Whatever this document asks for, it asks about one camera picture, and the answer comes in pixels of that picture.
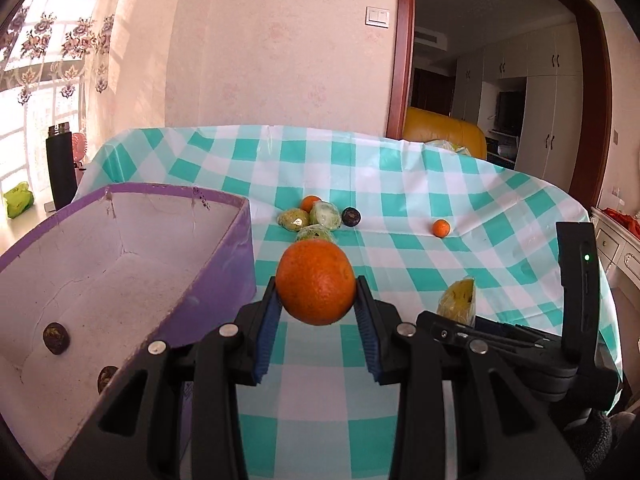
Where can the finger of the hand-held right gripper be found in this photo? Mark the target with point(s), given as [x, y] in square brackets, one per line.
[450, 327]

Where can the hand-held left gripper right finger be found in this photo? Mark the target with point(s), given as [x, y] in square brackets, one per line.
[367, 332]

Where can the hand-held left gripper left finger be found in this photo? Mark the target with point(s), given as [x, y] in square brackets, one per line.
[265, 332]

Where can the yellow fruit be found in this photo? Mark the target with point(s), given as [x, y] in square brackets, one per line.
[457, 301]

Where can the large orange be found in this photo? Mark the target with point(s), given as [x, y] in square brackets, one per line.
[315, 282]

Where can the small orange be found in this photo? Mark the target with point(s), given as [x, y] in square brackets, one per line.
[441, 228]
[310, 202]

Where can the yellow-green fruit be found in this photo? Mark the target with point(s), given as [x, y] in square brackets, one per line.
[293, 220]

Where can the dark purple fruit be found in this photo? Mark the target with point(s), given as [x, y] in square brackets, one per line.
[351, 217]

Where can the pale green fruit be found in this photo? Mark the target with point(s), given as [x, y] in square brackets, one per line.
[326, 214]

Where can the purple cardboard box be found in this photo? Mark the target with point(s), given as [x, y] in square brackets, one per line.
[125, 280]

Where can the person's right forearm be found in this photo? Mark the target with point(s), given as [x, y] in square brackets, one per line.
[595, 442]

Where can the white dresser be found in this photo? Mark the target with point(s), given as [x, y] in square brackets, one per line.
[617, 255]

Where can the red cloth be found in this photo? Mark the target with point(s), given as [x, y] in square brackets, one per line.
[622, 220]

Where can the teal checked tablecloth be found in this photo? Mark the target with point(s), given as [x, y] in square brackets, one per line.
[400, 185]

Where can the dark wrinkled fruit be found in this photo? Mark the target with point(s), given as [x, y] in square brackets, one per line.
[55, 338]
[106, 379]

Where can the yellowish plastic bag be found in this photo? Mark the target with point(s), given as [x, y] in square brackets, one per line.
[445, 146]

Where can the yellow sofa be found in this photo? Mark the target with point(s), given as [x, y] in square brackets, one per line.
[440, 127]

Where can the black television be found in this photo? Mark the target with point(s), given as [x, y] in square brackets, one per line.
[511, 110]

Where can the flat white box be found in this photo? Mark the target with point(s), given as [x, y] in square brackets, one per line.
[49, 207]

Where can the black thermos bottle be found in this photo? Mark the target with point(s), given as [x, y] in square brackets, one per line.
[61, 170]

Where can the green packet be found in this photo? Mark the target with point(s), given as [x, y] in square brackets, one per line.
[18, 201]

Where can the ceiling air vent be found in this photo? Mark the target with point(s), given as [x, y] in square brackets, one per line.
[430, 38]

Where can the sheer floral curtain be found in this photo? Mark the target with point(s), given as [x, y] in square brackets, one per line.
[50, 35]

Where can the white wall cabinets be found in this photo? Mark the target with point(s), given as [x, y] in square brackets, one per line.
[550, 110]

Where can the red-brown door frame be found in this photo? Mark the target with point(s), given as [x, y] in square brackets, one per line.
[402, 60]

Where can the white light switch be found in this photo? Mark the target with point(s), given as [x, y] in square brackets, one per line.
[378, 16]

